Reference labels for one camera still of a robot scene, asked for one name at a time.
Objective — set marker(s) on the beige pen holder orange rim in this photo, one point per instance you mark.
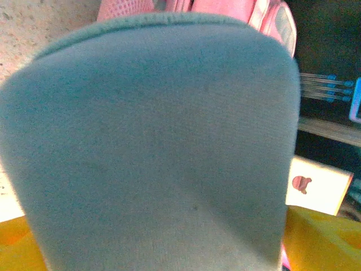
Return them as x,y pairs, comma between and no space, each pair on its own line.
318,194

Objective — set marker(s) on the pink backpack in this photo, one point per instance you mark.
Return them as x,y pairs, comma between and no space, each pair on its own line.
220,5

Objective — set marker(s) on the grey glasses case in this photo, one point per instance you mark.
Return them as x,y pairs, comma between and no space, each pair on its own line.
155,141

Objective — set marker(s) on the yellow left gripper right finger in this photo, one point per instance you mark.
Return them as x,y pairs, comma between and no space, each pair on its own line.
324,245

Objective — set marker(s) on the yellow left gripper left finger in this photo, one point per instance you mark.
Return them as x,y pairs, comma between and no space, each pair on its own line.
17,248

